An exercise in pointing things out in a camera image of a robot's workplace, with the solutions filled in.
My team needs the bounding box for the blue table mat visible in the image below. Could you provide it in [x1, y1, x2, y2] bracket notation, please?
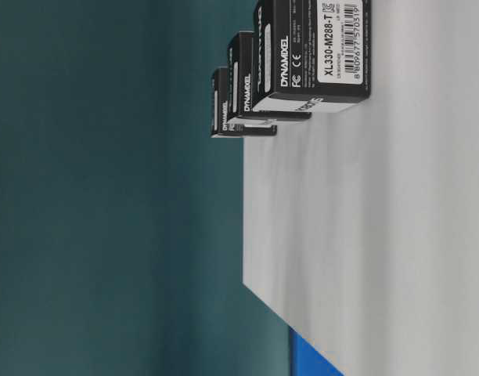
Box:
[289, 327, 343, 376]

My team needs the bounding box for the farthest black Dynamixel box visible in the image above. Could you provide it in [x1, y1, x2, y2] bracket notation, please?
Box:
[211, 67, 277, 138]

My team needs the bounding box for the black dynamixel box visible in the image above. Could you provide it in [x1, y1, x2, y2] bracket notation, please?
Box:
[211, 67, 277, 138]
[252, 0, 372, 113]
[227, 31, 311, 125]

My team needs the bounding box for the middle black Dynamixel box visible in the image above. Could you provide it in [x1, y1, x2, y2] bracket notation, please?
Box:
[227, 31, 311, 125]

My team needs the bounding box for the white base board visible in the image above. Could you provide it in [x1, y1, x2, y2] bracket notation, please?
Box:
[243, 1, 479, 375]

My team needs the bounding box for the nearest black Dynamixel box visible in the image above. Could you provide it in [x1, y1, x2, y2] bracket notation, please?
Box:
[252, 0, 372, 113]

